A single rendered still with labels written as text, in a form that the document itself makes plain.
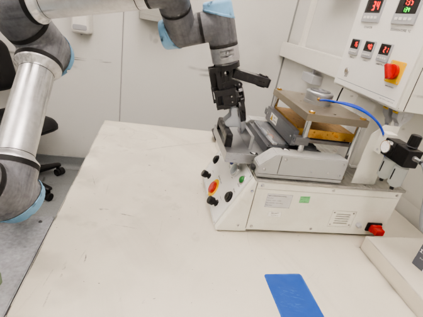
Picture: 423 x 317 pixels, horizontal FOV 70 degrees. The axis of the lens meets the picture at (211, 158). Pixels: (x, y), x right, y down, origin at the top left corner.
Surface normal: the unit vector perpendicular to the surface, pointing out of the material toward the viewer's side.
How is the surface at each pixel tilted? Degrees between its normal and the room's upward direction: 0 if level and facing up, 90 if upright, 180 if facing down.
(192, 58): 90
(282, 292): 0
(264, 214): 90
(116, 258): 0
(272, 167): 90
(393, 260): 0
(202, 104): 90
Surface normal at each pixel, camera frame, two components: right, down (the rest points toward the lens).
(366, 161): 0.14, 0.44
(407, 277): 0.16, -0.89
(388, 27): -0.98, -0.09
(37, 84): 0.69, -0.29
